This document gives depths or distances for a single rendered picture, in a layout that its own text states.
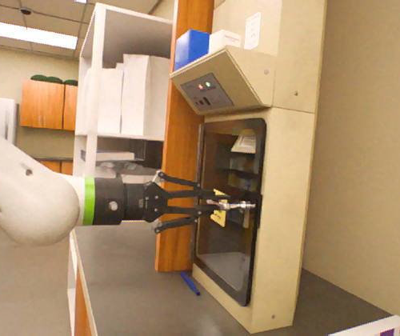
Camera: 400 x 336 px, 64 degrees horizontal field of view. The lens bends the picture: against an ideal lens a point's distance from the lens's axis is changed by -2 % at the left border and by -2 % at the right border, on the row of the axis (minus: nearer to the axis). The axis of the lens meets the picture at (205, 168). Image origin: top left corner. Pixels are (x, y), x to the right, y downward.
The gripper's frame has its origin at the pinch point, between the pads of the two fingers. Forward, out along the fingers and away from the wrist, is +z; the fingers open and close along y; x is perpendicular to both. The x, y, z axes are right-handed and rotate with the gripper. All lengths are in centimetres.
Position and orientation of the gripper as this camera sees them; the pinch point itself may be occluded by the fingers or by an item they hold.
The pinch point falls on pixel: (214, 202)
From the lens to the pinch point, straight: 73.5
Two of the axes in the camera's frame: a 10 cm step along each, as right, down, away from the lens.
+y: 0.8, -10.0, -0.5
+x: -4.2, -0.8, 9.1
